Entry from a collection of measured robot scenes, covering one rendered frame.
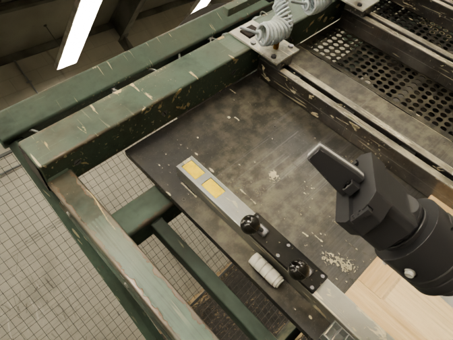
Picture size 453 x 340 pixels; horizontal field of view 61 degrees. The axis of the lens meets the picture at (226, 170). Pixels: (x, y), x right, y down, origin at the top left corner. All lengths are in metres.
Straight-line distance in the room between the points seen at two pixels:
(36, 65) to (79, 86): 4.78
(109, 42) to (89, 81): 5.29
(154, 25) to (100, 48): 1.16
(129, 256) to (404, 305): 0.56
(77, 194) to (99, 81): 0.71
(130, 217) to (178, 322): 0.31
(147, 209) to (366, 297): 0.52
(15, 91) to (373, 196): 5.82
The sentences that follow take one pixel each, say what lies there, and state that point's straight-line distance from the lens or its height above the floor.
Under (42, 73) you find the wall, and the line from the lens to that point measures 6.25.
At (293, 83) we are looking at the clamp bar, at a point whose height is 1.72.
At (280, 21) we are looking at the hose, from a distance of 1.10.
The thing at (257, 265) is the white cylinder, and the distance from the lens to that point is 0.83.
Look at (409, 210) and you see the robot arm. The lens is 0.46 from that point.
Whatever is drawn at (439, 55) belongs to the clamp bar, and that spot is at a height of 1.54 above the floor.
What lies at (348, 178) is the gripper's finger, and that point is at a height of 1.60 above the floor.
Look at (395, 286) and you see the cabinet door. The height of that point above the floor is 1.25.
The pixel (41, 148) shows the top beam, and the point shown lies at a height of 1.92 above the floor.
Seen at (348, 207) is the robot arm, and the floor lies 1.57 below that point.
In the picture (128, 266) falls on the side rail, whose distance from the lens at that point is 0.81.
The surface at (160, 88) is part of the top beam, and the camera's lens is 1.03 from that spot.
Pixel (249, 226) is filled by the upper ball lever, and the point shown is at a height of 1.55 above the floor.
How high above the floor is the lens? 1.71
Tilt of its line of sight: 4 degrees down
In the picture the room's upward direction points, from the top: 34 degrees counter-clockwise
